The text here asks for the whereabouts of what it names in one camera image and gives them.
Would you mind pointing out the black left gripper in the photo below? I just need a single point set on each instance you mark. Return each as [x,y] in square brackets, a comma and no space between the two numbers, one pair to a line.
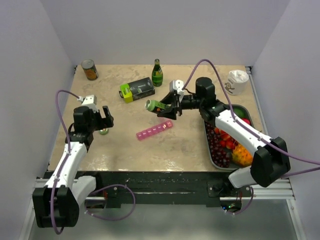
[109,119]

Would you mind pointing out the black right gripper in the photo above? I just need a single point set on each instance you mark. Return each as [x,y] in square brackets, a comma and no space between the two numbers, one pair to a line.
[170,113]

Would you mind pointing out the green bottle cap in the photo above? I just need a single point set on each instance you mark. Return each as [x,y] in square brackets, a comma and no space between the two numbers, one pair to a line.
[104,131]

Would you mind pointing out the pink weekly pill organizer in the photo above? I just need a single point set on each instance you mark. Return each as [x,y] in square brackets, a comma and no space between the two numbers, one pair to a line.
[154,130]

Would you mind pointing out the green pill bottle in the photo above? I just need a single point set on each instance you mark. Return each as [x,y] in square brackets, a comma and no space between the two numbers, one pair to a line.
[155,106]

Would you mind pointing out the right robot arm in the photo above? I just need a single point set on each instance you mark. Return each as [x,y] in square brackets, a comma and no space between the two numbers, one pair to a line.
[269,160]

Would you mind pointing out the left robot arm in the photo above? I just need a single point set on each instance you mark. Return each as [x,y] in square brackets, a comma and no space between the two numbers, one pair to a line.
[57,203]

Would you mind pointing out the green glass bottle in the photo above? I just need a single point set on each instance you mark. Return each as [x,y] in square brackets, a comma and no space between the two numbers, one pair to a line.
[157,74]

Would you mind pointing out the black green razor box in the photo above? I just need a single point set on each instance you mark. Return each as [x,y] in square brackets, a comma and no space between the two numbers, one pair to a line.
[136,90]

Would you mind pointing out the orange labelled tin can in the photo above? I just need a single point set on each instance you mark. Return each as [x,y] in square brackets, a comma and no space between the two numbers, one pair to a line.
[90,69]

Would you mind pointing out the white paper bag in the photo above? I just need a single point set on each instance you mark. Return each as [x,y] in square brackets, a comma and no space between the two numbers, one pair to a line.
[236,82]

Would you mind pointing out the green apple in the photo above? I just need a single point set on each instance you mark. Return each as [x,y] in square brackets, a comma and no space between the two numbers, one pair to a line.
[239,112]

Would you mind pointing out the dark red grapes bunch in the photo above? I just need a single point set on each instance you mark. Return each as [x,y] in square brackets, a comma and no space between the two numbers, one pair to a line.
[219,155]

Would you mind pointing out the grey fruit tray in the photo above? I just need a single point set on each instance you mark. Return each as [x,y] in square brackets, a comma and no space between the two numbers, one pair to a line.
[233,166]

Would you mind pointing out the red apple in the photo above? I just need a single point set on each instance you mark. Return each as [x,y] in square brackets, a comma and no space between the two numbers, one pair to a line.
[246,121]

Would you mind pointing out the yellow dragon fruit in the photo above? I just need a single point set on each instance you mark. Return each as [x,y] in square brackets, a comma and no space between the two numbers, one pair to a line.
[241,156]

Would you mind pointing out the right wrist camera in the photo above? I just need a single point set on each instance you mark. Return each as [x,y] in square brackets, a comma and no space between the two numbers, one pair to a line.
[177,85]

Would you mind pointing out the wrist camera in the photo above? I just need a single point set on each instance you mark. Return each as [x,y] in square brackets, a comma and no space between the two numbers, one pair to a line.
[90,101]
[177,85]

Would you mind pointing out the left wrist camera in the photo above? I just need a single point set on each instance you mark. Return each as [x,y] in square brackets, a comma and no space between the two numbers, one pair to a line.
[90,101]

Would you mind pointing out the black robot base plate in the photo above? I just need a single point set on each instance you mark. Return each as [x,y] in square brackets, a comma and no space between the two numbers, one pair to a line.
[166,188]

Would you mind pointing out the aluminium frame rail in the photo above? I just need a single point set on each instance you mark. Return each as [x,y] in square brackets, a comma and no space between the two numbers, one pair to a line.
[280,189]

